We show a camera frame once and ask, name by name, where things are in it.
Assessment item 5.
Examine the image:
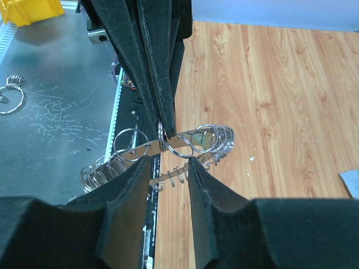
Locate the grey cloth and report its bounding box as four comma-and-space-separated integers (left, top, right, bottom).
339, 170, 359, 199

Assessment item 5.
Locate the yellow plastic bin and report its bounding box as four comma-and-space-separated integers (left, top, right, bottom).
1, 0, 65, 27

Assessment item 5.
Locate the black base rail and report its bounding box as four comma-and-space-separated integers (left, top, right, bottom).
111, 67, 162, 269

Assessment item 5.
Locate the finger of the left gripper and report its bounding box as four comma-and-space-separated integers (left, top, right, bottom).
137, 1, 185, 136
91, 0, 159, 132

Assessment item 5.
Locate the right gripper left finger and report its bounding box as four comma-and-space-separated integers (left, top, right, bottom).
1, 156, 150, 268

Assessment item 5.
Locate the large loose keyring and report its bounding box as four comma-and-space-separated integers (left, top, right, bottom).
1, 75, 25, 115

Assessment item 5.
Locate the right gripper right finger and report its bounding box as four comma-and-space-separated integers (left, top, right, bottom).
188, 157, 358, 268

